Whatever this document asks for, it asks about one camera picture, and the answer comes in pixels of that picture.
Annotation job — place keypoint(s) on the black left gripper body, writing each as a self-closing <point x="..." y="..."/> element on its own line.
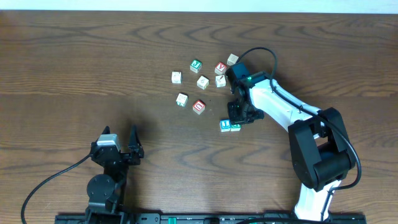
<point x="124" y="160"/>

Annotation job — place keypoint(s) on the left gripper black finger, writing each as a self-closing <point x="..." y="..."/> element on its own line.
<point x="134" y="142"/>
<point x="106" y="130"/>

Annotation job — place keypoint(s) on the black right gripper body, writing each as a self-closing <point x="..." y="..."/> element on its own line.
<point x="239" y="113"/>

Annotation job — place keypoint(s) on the green letter F wooden block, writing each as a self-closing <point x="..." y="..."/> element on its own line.
<point x="235" y="127"/>

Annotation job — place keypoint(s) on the blue letter L wooden block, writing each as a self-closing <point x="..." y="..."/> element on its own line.
<point x="225" y="125"/>

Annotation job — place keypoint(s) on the red letter U wooden block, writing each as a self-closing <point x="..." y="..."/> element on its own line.
<point x="199" y="107"/>

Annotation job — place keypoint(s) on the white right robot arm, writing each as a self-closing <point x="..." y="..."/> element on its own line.
<point x="323" y="158"/>

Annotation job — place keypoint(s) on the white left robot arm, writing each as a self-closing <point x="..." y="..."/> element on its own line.
<point x="106" y="190"/>

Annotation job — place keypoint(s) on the plain pictured wooden block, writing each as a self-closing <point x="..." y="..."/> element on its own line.
<point x="220" y="81"/>

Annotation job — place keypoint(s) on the yellow framed wooden block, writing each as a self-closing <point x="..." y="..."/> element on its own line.
<point x="203" y="82"/>

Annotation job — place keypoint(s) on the red letter A wooden block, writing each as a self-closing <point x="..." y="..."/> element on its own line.
<point x="220" y="68"/>

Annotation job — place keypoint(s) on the red letter M wooden block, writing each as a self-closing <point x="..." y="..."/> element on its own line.
<point x="232" y="59"/>

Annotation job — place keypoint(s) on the plain block left near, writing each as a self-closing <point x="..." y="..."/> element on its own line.
<point x="182" y="99"/>

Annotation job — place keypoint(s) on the green letter J wooden block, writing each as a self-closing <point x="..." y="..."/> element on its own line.
<point x="195" y="65"/>

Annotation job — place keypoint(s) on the dark green side wooden block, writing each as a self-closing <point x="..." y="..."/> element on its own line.
<point x="176" y="77"/>

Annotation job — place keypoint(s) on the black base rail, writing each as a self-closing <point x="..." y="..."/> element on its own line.
<point x="156" y="218"/>

